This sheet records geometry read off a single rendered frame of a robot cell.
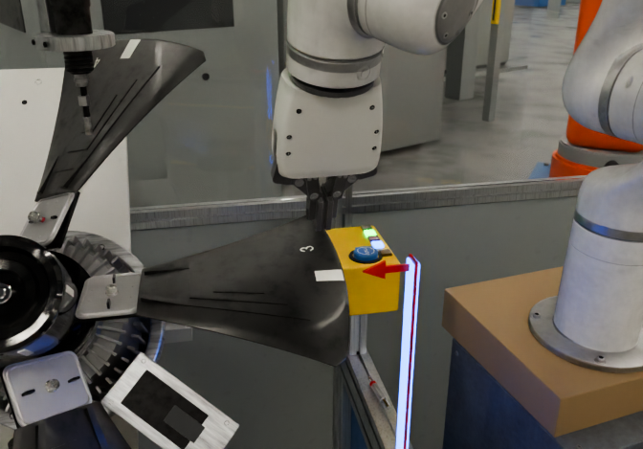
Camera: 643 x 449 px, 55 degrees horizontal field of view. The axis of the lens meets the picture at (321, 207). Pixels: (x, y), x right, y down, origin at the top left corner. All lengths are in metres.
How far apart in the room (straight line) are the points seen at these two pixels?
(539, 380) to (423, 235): 0.73
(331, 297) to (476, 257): 1.00
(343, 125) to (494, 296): 0.59
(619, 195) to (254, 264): 0.47
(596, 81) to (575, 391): 0.40
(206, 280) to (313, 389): 1.05
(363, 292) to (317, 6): 0.60
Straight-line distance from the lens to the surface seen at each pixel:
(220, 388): 1.69
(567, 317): 0.99
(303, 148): 0.57
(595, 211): 0.91
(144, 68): 0.80
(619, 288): 0.95
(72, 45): 0.61
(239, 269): 0.73
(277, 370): 1.68
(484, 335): 1.01
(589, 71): 0.88
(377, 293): 1.02
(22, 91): 1.09
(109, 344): 0.82
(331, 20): 0.50
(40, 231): 0.75
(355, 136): 0.58
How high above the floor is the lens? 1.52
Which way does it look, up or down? 22 degrees down
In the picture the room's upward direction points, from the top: straight up
